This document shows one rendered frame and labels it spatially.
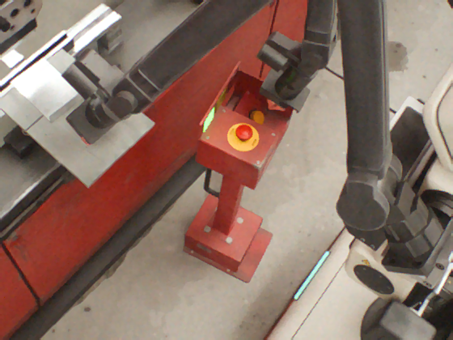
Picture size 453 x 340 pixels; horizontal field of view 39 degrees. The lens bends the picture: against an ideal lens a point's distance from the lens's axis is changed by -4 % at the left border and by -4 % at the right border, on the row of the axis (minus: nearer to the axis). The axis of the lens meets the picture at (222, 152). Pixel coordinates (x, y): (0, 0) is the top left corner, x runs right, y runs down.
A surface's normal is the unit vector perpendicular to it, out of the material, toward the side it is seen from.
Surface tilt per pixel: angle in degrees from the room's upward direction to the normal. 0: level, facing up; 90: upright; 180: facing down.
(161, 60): 73
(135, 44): 0
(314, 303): 0
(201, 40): 78
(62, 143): 0
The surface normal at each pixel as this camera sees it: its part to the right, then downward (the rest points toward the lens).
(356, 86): -0.45, 0.64
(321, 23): -0.32, 0.50
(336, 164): 0.08, -0.47
